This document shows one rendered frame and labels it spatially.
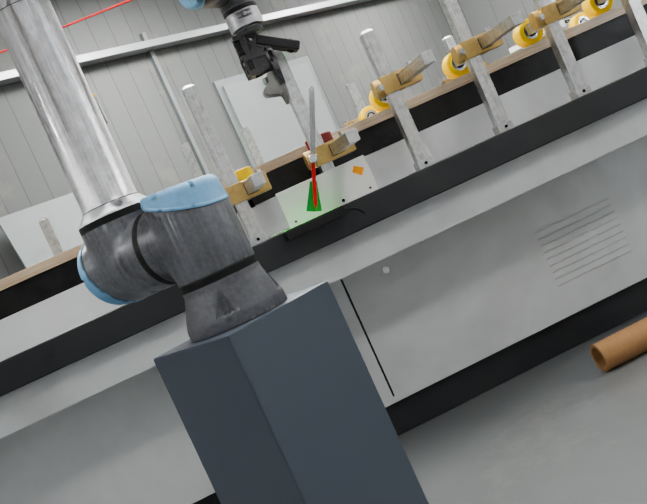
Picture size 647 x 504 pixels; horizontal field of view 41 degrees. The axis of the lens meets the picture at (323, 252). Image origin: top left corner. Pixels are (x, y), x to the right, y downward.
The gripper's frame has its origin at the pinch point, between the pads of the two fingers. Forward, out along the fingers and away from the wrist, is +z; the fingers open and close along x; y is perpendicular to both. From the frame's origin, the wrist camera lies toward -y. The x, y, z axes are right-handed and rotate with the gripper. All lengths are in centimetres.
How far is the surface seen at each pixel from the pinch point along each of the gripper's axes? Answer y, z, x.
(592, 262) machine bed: -70, 79, -28
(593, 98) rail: -79, 33, -4
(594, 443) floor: -23, 101, 42
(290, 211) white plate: 11.0, 26.7, -5.3
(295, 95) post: -3.1, -0.7, -6.0
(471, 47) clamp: -53, 6, -5
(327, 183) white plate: -1.1, 24.0, -5.4
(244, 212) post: 22.1, 21.9, -6.1
